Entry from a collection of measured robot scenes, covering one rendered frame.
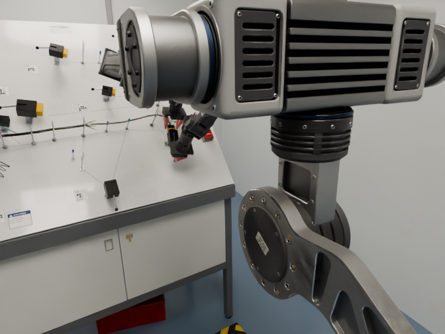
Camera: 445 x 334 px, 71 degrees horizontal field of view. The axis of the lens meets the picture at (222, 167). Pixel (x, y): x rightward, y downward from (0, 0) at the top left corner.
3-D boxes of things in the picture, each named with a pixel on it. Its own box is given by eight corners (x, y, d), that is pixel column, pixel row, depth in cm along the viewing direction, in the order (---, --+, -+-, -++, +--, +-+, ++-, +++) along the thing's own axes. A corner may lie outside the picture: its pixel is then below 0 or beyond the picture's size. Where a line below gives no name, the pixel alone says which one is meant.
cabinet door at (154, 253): (226, 262, 174) (225, 197, 162) (128, 301, 147) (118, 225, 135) (224, 260, 176) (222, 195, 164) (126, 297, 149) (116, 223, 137)
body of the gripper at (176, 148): (168, 144, 138) (172, 133, 132) (190, 144, 142) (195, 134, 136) (170, 156, 135) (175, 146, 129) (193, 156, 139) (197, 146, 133)
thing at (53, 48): (38, 52, 145) (36, 38, 138) (64, 59, 149) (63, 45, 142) (36, 60, 143) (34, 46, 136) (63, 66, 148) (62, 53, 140)
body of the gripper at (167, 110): (161, 109, 145) (164, 95, 141) (182, 111, 150) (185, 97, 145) (164, 117, 141) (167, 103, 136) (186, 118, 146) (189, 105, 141)
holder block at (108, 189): (109, 217, 128) (112, 210, 120) (102, 189, 132) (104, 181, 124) (120, 214, 131) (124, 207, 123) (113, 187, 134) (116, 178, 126)
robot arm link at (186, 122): (190, 122, 122) (207, 134, 126) (194, 102, 129) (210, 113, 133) (173, 137, 129) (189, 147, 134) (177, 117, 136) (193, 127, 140)
